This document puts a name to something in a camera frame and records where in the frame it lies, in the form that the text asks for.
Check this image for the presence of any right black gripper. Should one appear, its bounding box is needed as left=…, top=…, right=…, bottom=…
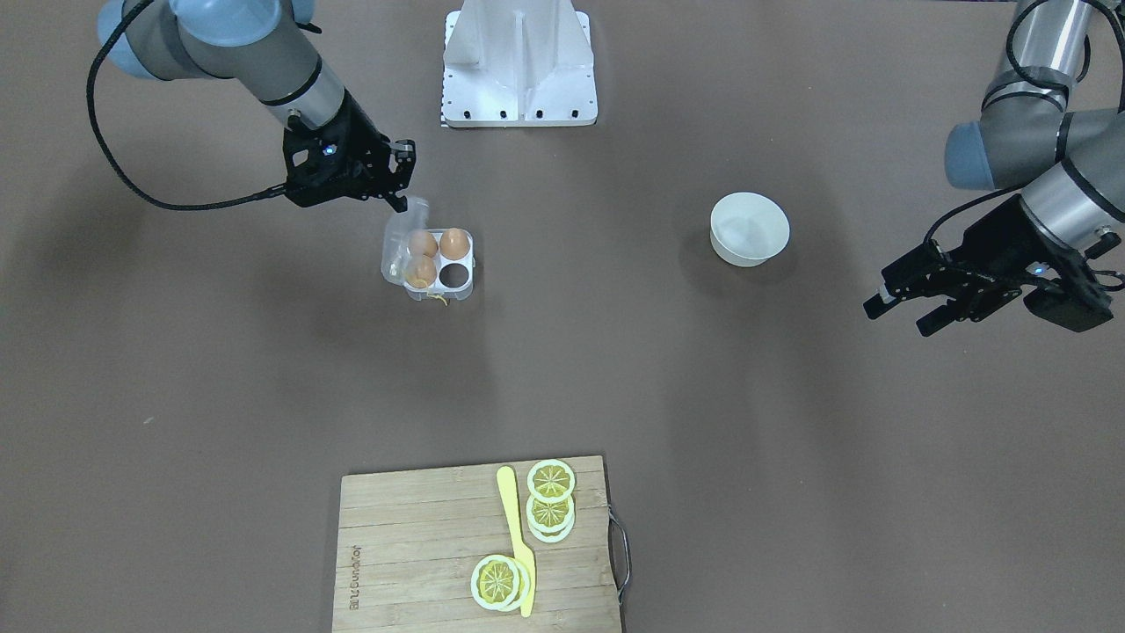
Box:
left=316, top=90, right=417, bottom=214

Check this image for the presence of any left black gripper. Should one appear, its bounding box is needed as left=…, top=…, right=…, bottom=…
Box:
left=863, top=195, right=1056, bottom=337

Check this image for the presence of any brown egg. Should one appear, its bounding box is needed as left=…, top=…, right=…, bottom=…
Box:
left=439, top=228, right=473, bottom=261

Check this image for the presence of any clear plastic egg box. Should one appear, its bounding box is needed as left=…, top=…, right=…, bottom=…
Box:
left=379, top=196, right=475, bottom=304

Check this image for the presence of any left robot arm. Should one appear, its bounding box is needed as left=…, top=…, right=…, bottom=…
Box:
left=863, top=1, right=1124, bottom=337

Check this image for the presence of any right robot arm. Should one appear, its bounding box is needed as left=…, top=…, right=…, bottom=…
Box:
left=86, top=1, right=417, bottom=212

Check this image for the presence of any brown egg rear slot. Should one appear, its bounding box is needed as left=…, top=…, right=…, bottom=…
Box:
left=407, top=229, right=439, bottom=257

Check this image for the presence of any brown egg slot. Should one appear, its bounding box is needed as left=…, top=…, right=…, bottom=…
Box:
left=404, top=256, right=438, bottom=291
left=407, top=229, right=439, bottom=257

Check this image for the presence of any brown egg front slot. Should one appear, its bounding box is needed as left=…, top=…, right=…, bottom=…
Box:
left=404, top=256, right=438, bottom=291

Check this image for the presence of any white round bowl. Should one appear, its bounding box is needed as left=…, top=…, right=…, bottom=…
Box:
left=708, top=192, right=791, bottom=268

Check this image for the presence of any lemon slice middle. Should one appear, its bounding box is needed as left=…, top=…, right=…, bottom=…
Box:
left=527, top=496, right=576, bottom=543

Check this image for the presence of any wooden cutting board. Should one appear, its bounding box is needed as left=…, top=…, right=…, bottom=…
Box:
left=332, top=455, right=629, bottom=632

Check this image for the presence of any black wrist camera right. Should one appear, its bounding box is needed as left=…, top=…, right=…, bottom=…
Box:
left=282, top=128, right=351, bottom=207

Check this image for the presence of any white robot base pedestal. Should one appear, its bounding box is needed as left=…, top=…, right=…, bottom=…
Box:
left=439, top=1, right=599, bottom=128

